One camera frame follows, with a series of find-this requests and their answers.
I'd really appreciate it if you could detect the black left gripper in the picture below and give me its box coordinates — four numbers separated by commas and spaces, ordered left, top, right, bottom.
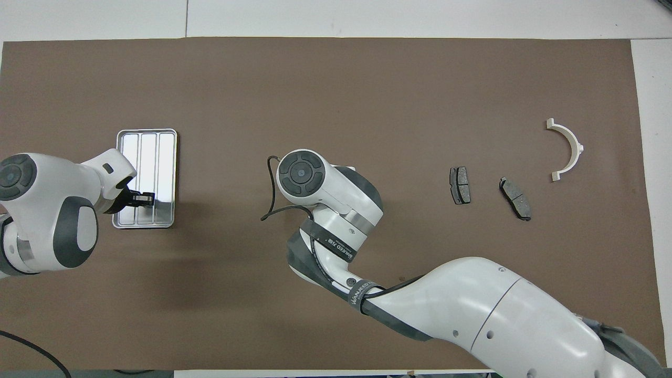
108, 178, 156, 215

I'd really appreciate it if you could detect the silver metal tray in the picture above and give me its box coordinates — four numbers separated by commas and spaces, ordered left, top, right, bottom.
112, 128, 179, 230

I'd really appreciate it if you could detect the brown table mat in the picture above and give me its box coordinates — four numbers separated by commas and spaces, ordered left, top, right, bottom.
0, 37, 667, 371

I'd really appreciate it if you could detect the dark grey brake pad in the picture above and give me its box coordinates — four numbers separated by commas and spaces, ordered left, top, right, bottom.
499, 177, 532, 222
449, 166, 472, 205

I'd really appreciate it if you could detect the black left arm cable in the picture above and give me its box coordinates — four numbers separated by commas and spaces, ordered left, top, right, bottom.
0, 330, 72, 378

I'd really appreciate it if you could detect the white semicircular plastic bracket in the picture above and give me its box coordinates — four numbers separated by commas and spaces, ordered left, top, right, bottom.
545, 118, 585, 183

